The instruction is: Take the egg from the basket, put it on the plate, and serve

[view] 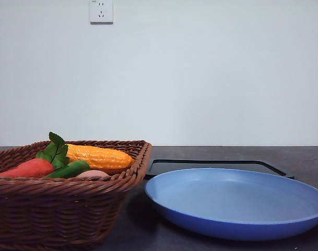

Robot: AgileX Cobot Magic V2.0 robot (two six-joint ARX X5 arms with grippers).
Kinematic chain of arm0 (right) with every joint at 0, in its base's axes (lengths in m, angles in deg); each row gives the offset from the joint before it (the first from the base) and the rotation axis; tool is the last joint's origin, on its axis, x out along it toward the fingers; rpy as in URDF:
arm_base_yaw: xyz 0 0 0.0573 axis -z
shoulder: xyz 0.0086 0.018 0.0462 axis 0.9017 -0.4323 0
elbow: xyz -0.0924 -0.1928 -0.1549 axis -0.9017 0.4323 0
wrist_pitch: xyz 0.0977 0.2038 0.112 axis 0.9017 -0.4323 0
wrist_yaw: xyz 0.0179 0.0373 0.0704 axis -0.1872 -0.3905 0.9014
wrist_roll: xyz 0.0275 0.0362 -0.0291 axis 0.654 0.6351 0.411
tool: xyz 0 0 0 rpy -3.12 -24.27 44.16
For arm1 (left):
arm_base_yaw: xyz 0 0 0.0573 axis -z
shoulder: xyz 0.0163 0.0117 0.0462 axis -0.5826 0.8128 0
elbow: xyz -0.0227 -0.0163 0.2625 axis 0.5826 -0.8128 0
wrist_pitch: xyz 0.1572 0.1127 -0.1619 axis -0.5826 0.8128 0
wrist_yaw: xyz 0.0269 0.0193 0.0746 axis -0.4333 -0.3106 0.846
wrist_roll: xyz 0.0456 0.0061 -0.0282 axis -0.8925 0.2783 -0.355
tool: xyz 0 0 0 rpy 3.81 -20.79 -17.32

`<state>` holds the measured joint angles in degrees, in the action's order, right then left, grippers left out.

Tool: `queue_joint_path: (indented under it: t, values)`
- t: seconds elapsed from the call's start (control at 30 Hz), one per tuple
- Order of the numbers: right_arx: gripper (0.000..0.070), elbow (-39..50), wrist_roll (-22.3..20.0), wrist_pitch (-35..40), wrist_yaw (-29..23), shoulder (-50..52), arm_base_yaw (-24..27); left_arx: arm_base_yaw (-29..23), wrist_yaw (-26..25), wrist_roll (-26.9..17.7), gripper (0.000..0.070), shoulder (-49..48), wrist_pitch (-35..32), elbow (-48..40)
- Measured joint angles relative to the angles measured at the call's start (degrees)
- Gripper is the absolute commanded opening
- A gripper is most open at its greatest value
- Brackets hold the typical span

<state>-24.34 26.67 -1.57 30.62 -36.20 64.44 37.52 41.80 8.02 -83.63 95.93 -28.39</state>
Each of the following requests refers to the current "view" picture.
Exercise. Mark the pink egg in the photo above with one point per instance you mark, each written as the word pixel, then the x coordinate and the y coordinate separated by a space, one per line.
pixel 92 173

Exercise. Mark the blue round plate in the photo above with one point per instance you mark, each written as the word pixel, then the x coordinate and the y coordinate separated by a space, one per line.
pixel 234 204

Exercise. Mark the brown wicker basket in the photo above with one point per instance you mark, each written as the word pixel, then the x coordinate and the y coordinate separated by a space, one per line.
pixel 65 213

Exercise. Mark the black rectangular tray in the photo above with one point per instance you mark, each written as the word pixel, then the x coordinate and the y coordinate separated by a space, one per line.
pixel 159 167

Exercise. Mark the orange toy corn cob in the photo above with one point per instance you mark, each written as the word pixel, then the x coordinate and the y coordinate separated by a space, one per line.
pixel 97 158

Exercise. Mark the green toy pepper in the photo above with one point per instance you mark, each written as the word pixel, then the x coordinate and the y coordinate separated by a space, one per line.
pixel 70 170

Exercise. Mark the red toy carrot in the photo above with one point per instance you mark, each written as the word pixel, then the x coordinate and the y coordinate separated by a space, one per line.
pixel 35 168

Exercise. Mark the white wall power socket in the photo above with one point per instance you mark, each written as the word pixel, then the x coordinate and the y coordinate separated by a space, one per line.
pixel 101 12

